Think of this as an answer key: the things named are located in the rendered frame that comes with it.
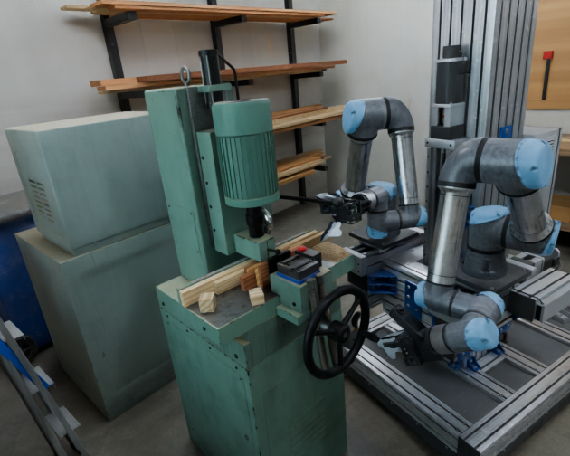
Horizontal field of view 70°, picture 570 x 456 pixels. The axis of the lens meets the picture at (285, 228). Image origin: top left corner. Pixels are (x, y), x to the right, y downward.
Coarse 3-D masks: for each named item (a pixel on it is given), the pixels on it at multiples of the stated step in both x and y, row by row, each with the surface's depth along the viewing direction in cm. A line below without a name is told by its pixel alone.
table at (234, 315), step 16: (352, 256) 147; (336, 272) 143; (240, 288) 132; (192, 304) 125; (224, 304) 123; (240, 304) 122; (272, 304) 124; (192, 320) 122; (208, 320) 116; (224, 320) 115; (240, 320) 116; (256, 320) 121; (304, 320) 121; (208, 336) 117; (224, 336) 113
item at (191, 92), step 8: (192, 88) 127; (192, 96) 127; (200, 96) 129; (224, 96) 135; (192, 104) 128; (200, 104) 130; (192, 112) 129; (200, 112) 130; (208, 112) 132; (192, 120) 129; (200, 120) 131; (208, 120) 133; (192, 128) 131; (200, 128) 132; (208, 128) 134; (200, 160) 134; (200, 168) 135; (200, 176) 136; (208, 208) 140; (208, 216) 141; (208, 224) 142
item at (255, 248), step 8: (240, 232) 141; (248, 232) 140; (240, 240) 138; (248, 240) 134; (256, 240) 133; (264, 240) 132; (272, 240) 134; (240, 248) 140; (248, 248) 136; (256, 248) 132; (264, 248) 133; (272, 248) 135; (248, 256) 137; (256, 256) 134; (264, 256) 133
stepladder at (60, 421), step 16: (0, 320) 136; (0, 336) 145; (16, 336) 145; (0, 352) 139; (16, 352) 142; (16, 368) 146; (32, 368) 146; (16, 384) 160; (32, 384) 156; (48, 384) 154; (32, 400) 149; (48, 400) 153; (48, 416) 173; (64, 416) 164; (48, 432) 156; (64, 432) 164; (80, 448) 165
